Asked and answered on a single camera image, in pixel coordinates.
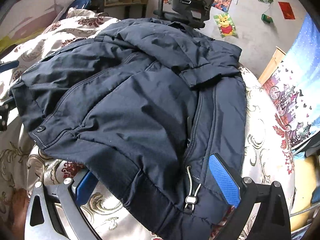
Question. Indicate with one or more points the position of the blue backpack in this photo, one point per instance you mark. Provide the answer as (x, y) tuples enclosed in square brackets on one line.
[(80, 3)]

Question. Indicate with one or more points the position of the wooden desk with shelves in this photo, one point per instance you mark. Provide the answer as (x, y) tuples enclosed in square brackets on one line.
[(117, 0)]

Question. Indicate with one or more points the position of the navy blue padded jacket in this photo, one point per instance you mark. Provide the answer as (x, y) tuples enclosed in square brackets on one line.
[(125, 105)]

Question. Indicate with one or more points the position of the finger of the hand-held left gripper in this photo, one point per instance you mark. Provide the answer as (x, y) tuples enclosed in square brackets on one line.
[(4, 115), (8, 65)]

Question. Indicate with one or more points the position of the black mesh office chair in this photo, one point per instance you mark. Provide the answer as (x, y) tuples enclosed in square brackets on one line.
[(195, 0)]

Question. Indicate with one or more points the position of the yellow cloth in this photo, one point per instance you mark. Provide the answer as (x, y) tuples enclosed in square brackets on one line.
[(306, 182)]

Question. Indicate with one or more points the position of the yellow bear wall poster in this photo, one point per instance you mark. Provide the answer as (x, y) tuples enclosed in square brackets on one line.
[(225, 25)]

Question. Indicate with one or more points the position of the green hanging pouch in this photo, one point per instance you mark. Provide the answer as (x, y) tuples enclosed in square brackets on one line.
[(267, 18)]

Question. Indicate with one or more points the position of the floral satin blanket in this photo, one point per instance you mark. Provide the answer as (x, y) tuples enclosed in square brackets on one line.
[(262, 120)]

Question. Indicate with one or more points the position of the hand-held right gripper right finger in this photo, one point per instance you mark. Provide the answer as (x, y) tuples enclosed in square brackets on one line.
[(223, 180)]

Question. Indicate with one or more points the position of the cartoon fighter wall poster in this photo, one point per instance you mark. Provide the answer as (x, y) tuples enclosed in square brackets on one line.
[(222, 1)]

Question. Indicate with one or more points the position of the yellow-green cloth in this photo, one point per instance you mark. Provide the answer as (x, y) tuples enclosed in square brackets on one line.
[(6, 45)]

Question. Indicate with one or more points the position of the person's left hand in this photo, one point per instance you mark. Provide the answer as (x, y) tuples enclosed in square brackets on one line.
[(20, 210)]

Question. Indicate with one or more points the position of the red paper wall square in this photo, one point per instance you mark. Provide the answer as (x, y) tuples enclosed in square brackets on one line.
[(286, 10)]

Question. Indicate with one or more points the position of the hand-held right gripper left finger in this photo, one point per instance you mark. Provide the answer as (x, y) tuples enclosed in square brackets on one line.
[(85, 187)]

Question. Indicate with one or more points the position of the blue printed curtain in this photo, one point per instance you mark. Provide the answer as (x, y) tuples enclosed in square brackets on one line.
[(300, 80)]

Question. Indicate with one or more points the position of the light wooden board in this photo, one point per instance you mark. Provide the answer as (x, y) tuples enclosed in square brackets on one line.
[(271, 65)]

